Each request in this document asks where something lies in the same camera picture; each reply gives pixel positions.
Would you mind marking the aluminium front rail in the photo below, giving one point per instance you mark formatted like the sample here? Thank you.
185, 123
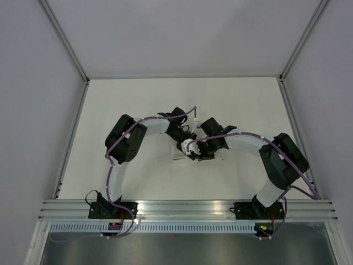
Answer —
188, 210

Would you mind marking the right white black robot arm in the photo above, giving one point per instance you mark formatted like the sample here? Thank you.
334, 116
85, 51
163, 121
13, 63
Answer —
284, 163

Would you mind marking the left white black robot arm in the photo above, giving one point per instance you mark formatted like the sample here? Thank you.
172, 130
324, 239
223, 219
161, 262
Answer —
124, 141

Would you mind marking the aluminium frame post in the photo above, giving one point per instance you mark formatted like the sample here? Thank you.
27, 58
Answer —
50, 14
318, 12

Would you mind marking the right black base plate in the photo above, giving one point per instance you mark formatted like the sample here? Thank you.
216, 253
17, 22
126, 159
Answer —
246, 211

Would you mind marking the right aluminium frame post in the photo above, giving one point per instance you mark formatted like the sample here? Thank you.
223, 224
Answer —
318, 12

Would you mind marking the left aluminium frame post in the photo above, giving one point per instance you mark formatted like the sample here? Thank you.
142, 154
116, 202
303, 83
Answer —
50, 14

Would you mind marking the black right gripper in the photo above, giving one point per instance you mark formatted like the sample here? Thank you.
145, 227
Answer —
203, 156

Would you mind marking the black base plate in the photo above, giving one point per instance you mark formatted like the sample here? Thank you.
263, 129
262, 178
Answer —
246, 211
118, 211

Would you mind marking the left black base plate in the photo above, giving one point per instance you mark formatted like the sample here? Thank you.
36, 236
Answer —
118, 211

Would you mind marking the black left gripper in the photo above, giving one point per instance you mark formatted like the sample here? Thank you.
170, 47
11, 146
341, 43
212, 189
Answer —
190, 134

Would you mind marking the white cloth napkin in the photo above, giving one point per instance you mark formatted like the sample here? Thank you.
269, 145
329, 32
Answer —
179, 155

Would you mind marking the white slotted cable duct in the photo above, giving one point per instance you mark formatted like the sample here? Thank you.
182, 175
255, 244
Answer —
157, 227

